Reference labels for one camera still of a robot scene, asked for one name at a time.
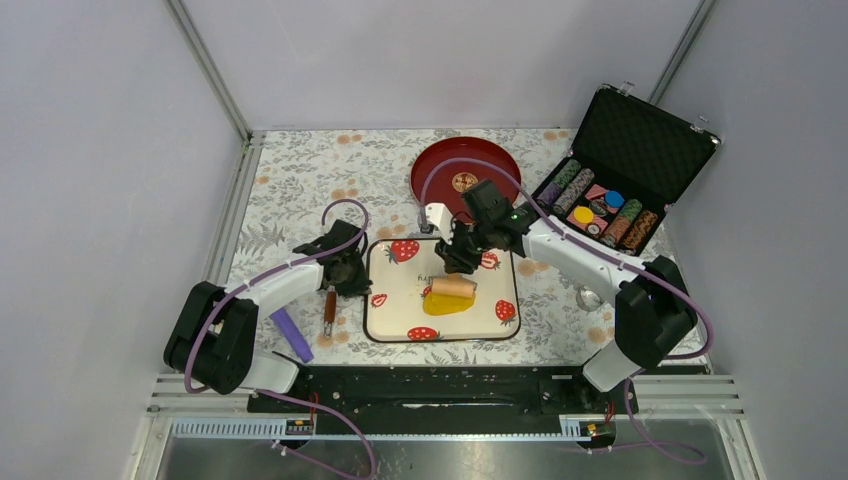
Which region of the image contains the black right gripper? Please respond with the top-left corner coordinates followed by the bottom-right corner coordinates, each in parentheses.
top-left (437, 218), bottom-right (496, 276)

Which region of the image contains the wooden dough roller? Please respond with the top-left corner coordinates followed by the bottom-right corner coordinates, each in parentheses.
top-left (430, 276), bottom-right (476, 299)

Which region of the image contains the strawberry print rectangular tray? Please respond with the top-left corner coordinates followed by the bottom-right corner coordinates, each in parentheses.
top-left (364, 239), bottom-right (520, 343)

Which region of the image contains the yellow dough piece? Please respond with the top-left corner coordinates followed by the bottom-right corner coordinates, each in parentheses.
top-left (423, 293), bottom-right (476, 316)

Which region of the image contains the clear tape roll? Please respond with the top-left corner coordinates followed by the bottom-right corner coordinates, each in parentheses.
top-left (575, 285), bottom-right (605, 312)

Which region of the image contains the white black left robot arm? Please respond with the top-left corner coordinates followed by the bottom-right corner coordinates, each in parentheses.
top-left (163, 220), bottom-right (370, 411)

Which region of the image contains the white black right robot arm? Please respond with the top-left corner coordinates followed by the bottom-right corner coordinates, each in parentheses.
top-left (420, 180), bottom-right (698, 412)

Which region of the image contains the round red lacquer tray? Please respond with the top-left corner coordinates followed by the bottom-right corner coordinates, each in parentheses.
top-left (410, 136), bottom-right (521, 221)

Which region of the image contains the purple cylindrical tool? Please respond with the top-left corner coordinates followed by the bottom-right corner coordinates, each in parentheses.
top-left (269, 308), bottom-right (314, 363)

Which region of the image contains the floral tablecloth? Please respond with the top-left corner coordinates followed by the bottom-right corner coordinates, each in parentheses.
top-left (229, 129), bottom-right (615, 366)

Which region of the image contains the yellow poker chip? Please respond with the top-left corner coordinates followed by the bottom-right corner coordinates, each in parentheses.
top-left (573, 206), bottom-right (595, 225)

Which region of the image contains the blue poker chip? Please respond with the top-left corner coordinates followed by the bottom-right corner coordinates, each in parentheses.
top-left (604, 190), bottom-right (625, 210)

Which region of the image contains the black poker chip case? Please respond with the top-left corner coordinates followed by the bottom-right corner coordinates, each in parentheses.
top-left (533, 84), bottom-right (722, 255)

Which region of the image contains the metal scraper wooden handle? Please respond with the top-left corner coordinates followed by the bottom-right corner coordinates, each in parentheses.
top-left (322, 286), bottom-right (338, 338)

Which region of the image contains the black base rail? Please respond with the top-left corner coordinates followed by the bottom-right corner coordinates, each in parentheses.
top-left (289, 366), bottom-right (638, 436)

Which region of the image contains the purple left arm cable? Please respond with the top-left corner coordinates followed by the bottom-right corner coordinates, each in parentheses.
top-left (182, 198), bottom-right (380, 480)

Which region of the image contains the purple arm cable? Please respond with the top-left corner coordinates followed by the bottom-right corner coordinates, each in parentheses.
top-left (182, 198), bottom-right (380, 480)
top-left (417, 156), bottom-right (717, 465)

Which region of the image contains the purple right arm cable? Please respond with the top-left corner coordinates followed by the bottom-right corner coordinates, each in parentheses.
top-left (417, 156), bottom-right (717, 465)

